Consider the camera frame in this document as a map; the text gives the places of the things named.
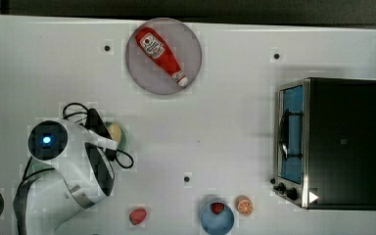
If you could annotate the yellow plush banana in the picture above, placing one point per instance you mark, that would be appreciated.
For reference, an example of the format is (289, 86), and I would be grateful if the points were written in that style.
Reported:
(114, 130)

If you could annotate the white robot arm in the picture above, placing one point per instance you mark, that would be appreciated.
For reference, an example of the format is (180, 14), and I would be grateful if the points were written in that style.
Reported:
(76, 173)

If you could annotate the grey round plate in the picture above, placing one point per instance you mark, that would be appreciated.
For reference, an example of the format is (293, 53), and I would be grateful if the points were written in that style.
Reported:
(184, 44)

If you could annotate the red ketchup bottle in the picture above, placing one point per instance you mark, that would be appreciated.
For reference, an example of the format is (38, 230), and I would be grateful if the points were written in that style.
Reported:
(155, 48)

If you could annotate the red strawberry in bowl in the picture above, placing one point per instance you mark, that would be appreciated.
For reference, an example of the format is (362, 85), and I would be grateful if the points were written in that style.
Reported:
(217, 208)

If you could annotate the orange half slice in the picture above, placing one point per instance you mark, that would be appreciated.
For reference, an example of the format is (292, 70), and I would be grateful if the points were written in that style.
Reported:
(244, 205)

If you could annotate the blue bowl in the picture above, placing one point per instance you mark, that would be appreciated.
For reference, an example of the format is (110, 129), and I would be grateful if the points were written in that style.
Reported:
(217, 224)

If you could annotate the red strawberry on table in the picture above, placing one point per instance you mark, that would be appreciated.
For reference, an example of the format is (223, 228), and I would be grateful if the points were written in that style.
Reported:
(137, 216)

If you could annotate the black toaster oven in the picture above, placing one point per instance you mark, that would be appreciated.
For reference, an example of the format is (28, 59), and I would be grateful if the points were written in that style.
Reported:
(325, 151)

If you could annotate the green perforated colander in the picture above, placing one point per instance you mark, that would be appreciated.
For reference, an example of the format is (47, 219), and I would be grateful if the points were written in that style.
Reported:
(35, 169)

